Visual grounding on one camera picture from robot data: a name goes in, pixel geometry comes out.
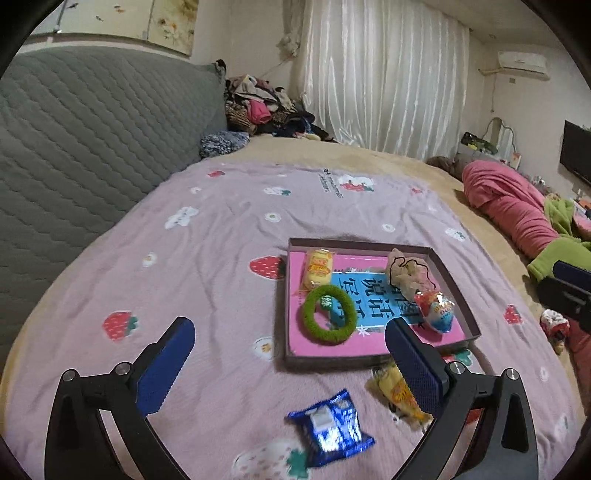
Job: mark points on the white air conditioner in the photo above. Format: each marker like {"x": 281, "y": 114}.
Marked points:
{"x": 531, "y": 65}

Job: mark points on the small plush doll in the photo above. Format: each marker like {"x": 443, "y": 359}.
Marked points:
{"x": 557, "y": 329}

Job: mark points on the pink strawberry print blanket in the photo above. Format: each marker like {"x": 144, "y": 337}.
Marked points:
{"x": 205, "y": 245}

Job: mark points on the pink green quilted clothing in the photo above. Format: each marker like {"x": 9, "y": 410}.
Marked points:
{"x": 544, "y": 228}

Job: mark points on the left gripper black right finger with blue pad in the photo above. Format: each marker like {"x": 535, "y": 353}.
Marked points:
{"x": 503, "y": 445}

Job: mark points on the blue patterned pillow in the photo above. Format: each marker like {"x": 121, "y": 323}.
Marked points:
{"x": 222, "y": 143}

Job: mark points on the pile of clothes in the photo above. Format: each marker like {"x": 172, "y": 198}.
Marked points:
{"x": 254, "y": 106}

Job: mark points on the yellow rice cake snack pack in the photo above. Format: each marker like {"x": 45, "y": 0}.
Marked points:
{"x": 318, "y": 267}

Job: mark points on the dark shallow tray box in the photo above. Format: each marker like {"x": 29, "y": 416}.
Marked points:
{"x": 439, "y": 273}

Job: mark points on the red white blue egg toy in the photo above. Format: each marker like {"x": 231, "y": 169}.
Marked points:
{"x": 436, "y": 309}

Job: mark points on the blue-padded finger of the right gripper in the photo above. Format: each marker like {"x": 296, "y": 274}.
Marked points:
{"x": 573, "y": 275}

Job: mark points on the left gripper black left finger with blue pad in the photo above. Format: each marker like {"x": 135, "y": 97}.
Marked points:
{"x": 77, "y": 444}

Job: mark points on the blue foil snack packet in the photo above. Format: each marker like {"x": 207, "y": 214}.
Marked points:
{"x": 332, "y": 429}

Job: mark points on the grey quilted headboard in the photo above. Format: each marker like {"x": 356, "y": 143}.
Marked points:
{"x": 86, "y": 133}

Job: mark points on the black television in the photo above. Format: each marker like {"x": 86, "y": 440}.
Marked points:
{"x": 576, "y": 151}

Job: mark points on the white sheer curtain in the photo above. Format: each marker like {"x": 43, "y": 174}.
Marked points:
{"x": 389, "y": 76}

